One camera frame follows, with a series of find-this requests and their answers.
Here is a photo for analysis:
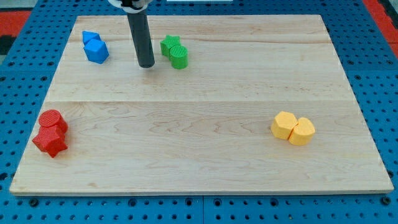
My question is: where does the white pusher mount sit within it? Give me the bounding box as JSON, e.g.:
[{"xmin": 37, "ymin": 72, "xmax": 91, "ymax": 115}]
[{"xmin": 108, "ymin": 0, "xmax": 153, "ymax": 13}]

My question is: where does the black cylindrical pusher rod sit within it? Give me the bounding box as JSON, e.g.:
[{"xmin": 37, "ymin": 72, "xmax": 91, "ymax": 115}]
[{"xmin": 127, "ymin": 10, "xmax": 155, "ymax": 68}]

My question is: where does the green star block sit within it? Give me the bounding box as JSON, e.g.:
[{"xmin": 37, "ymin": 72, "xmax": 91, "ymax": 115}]
[{"xmin": 160, "ymin": 35, "xmax": 180, "ymax": 58}]

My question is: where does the green circle block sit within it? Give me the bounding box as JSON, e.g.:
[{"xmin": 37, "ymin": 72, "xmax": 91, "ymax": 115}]
[{"xmin": 170, "ymin": 45, "xmax": 188, "ymax": 69}]

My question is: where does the red circle block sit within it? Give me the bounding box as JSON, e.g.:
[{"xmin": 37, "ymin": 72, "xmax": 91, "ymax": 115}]
[{"xmin": 39, "ymin": 110, "xmax": 68, "ymax": 133}]

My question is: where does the light wooden board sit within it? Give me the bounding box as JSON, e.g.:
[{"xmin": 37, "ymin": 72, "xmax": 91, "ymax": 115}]
[{"xmin": 10, "ymin": 14, "xmax": 394, "ymax": 196}]

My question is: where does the red star block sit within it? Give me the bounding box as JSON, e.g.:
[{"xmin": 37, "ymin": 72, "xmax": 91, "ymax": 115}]
[{"xmin": 32, "ymin": 126, "xmax": 68, "ymax": 158}]

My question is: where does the blue cube block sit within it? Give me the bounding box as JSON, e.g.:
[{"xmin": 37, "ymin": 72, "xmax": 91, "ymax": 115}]
[{"xmin": 83, "ymin": 39, "xmax": 109, "ymax": 64}]

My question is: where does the blue triangle block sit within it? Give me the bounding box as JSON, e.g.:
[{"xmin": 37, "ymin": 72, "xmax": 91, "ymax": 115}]
[{"xmin": 81, "ymin": 30, "xmax": 101, "ymax": 45}]

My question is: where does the yellow hexagon block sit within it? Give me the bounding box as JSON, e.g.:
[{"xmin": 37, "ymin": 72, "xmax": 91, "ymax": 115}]
[{"xmin": 271, "ymin": 111, "xmax": 298, "ymax": 140}]

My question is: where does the yellow heart block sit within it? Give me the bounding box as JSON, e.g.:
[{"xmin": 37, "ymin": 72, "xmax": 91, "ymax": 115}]
[{"xmin": 288, "ymin": 117, "xmax": 315, "ymax": 146}]

